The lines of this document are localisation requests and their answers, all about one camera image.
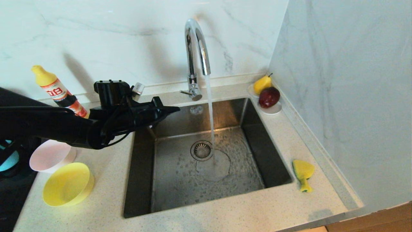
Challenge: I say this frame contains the dark red apple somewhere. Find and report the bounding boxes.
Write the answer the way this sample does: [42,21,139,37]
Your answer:
[258,87,280,109]

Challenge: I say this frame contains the running tap water stream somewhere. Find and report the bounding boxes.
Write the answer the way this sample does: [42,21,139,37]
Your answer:
[205,75,215,150]

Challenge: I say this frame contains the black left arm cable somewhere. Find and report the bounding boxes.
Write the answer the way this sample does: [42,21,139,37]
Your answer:
[100,102,134,149]

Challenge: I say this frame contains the orange dish soap bottle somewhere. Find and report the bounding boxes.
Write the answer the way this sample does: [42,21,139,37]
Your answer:
[31,65,88,118]

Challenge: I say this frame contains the blue plastic bowl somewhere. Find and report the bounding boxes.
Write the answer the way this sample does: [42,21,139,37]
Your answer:
[0,140,20,172]

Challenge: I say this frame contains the yellow green sponge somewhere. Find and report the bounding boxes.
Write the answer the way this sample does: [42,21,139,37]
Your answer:
[292,159,315,193]

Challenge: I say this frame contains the small white saucer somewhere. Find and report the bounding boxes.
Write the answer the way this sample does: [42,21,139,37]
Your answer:
[257,101,283,115]

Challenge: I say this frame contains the yellow pear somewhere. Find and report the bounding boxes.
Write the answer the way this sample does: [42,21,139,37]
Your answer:
[253,73,273,95]

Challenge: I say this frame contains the left wrist camera unit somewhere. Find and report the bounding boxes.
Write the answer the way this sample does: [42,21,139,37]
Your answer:
[94,80,145,109]

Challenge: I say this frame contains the yellow plastic bowl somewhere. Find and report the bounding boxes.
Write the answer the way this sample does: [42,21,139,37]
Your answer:
[43,162,95,207]

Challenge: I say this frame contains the pink plastic bowl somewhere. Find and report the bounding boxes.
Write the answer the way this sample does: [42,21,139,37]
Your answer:
[30,139,77,173]

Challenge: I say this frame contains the black glass cooktop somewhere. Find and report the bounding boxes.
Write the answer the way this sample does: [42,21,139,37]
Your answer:
[0,139,39,232]

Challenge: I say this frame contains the chrome gooseneck faucet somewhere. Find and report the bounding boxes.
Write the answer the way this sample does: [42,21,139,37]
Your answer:
[180,18,211,101]

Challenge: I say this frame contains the stainless steel sink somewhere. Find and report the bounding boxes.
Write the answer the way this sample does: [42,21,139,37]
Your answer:
[123,98,294,219]

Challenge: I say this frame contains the round metal sink drain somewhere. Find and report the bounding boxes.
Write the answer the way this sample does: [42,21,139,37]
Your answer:
[191,140,214,161]

